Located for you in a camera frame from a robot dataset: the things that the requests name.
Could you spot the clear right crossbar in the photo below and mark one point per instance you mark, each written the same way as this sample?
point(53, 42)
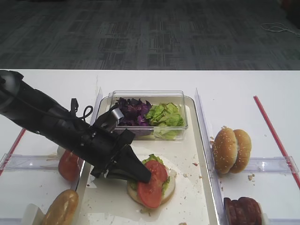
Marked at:
point(272, 165)

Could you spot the clear crossbar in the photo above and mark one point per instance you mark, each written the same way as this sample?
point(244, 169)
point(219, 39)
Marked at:
point(272, 165)
point(10, 221)
point(15, 162)

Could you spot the left red strip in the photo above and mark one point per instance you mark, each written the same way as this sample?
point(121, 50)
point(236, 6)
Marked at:
point(12, 150)

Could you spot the green lettuce on bun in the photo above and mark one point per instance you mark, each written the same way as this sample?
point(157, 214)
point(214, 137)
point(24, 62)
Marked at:
point(152, 157)

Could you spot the left sliced bread bun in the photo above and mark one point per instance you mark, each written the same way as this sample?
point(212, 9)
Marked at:
point(62, 209)

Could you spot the green lettuce in container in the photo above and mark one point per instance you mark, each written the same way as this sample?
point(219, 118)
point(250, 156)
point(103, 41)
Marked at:
point(165, 115)

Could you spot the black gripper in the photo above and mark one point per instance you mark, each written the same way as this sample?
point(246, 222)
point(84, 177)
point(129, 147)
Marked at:
point(112, 156)

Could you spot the sesame bun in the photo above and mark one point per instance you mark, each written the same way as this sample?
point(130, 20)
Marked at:
point(225, 150)
point(244, 151)

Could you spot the white metal tray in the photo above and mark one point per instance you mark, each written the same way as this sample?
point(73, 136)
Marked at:
point(106, 202)

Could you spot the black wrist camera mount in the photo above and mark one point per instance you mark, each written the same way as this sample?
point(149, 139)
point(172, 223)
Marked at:
point(109, 120)

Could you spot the upright red tomato slices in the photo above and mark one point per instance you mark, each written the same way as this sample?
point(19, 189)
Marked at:
point(70, 166)

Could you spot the clear lower left crossbar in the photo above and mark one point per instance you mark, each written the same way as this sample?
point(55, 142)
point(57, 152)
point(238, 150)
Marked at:
point(10, 221)

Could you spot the clear right long rail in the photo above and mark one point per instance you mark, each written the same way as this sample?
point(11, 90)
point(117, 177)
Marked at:
point(212, 174)

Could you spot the red tomato slice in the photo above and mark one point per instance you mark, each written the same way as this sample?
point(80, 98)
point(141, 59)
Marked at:
point(150, 194)

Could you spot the brown meat patties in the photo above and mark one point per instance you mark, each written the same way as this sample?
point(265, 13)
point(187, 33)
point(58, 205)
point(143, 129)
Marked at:
point(244, 211)

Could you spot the red strip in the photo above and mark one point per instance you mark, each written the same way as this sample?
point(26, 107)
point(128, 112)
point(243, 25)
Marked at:
point(284, 153)
point(12, 150)

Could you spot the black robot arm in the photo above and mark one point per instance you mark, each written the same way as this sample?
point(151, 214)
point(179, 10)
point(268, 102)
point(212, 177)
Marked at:
point(37, 112)

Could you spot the purple lettuce leaves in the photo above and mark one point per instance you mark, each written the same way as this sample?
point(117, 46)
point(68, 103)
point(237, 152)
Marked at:
point(134, 112)

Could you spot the sesame bun rear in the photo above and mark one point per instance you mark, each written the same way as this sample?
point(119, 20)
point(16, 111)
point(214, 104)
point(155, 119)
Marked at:
point(244, 151)

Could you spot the bottom bun on tray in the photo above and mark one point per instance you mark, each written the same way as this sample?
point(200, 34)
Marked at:
point(168, 188)

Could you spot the clear plastic salad container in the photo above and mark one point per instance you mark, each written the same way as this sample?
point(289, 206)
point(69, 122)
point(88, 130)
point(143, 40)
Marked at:
point(155, 98)

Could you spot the sesame bun front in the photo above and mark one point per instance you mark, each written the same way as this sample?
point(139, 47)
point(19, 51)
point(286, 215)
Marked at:
point(225, 150)

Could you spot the right red strip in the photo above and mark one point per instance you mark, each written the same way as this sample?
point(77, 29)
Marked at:
point(284, 153)

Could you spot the white bread holder block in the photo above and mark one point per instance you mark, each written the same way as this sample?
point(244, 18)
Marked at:
point(32, 215)

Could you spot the clear upper left crossbar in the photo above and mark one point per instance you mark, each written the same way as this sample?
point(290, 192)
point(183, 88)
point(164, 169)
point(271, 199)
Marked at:
point(15, 162)

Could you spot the white patty holder block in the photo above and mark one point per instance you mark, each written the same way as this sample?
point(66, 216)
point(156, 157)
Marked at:
point(265, 220)

